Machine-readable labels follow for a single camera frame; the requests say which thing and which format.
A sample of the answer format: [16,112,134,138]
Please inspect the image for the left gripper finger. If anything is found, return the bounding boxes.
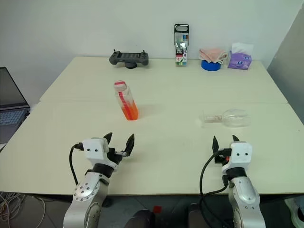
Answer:
[122,133,136,158]
[104,132,114,148]

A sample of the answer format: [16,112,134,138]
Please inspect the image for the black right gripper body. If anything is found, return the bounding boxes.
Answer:
[214,147,232,165]

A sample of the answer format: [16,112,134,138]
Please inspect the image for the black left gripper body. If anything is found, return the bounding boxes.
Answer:
[108,147,129,165]

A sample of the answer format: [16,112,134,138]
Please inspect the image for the clear wine glass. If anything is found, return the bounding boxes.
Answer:
[200,108,252,129]

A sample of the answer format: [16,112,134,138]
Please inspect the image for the small orange bottle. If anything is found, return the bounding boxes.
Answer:
[114,80,139,121]

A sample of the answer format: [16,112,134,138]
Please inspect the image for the purple tissue pack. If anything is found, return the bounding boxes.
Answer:
[227,42,254,70]

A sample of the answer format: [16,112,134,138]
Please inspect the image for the dark grey remote controller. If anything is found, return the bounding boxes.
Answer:
[109,48,150,70]

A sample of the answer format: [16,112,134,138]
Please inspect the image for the pink cloth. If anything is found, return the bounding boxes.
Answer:
[198,48,228,65]

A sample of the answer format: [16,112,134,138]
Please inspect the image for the pale green floor object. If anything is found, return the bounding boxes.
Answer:
[284,197,304,228]

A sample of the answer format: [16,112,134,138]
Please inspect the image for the grey partition panel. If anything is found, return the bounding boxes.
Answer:
[266,9,304,114]

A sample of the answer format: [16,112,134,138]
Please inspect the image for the marker pen pack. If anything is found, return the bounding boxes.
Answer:
[173,23,190,67]

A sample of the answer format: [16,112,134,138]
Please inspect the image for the grey laptop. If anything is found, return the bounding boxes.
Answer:
[0,66,31,144]

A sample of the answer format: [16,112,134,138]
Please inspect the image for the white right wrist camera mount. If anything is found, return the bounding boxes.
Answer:
[221,141,253,177]

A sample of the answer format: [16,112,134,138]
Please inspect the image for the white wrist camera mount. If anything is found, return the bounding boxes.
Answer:
[82,137,119,172]
[221,141,253,177]

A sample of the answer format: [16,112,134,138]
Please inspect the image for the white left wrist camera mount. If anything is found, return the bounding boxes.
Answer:
[82,137,119,172]

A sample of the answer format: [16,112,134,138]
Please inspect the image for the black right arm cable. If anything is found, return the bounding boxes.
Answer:
[199,151,230,228]

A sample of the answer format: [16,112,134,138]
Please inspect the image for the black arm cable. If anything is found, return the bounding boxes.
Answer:
[69,142,84,185]
[199,151,230,228]

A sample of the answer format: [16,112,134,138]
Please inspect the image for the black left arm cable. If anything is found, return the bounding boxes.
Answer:
[69,142,84,185]

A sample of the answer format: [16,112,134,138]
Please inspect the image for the white floor cables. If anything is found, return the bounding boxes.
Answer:
[0,191,46,223]

